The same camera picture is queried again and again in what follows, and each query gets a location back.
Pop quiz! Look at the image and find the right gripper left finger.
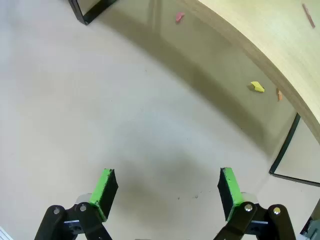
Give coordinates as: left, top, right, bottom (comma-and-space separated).
34, 168, 119, 240

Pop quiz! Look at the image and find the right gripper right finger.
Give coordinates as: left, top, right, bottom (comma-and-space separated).
212, 166, 298, 240

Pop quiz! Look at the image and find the yellow paper scrap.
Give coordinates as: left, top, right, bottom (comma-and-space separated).
249, 81, 265, 93

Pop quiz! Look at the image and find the wooden shelf unit black frame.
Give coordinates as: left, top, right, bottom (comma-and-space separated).
67, 0, 320, 187

